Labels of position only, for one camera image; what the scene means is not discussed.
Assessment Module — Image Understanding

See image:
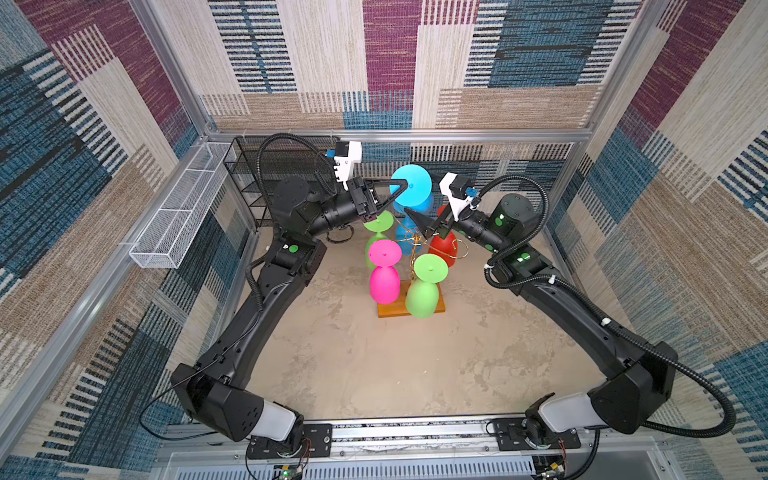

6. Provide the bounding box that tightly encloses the light blue wine glass front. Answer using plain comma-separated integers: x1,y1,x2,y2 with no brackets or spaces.
391,164,433,214

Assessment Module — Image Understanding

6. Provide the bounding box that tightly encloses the green wine glass front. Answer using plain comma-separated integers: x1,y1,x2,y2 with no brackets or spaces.
405,254,449,319

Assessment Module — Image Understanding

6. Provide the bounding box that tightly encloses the green wine glass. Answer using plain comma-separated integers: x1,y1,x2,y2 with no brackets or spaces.
363,211,394,271
405,254,449,319

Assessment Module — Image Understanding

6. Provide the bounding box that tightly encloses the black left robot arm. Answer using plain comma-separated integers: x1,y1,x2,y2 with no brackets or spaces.
171,133,408,457

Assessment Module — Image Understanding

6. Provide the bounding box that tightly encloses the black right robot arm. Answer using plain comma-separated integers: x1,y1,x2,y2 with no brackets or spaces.
405,173,737,449

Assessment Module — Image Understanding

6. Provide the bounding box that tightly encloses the blue wine glass back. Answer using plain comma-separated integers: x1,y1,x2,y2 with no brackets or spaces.
395,216,421,256

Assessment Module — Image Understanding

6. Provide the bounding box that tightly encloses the green wine glass back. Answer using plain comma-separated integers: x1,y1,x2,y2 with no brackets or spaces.
363,211,394,271

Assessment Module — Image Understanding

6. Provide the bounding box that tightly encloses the red wine glass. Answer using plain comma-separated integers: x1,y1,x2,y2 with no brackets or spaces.
429,231,458,268

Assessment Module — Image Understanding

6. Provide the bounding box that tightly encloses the pink wine glass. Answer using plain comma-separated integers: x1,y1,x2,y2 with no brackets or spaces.
368,240,402,305

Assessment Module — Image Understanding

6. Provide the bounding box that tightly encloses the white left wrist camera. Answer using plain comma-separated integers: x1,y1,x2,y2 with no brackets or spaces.
326,141,362,187

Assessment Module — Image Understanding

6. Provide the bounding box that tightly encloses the wooden rack base with gold wire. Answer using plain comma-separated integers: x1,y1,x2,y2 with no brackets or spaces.
377,233,468,319

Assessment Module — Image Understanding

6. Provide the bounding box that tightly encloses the black wire shelf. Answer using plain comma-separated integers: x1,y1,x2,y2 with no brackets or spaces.
224,136,339,227

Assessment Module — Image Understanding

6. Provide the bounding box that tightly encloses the white wire basket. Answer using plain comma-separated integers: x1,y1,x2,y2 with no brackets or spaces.
129,142,229,269

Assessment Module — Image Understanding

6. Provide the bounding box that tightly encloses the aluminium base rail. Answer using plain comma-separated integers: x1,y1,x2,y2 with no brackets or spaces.
149,414,684,479

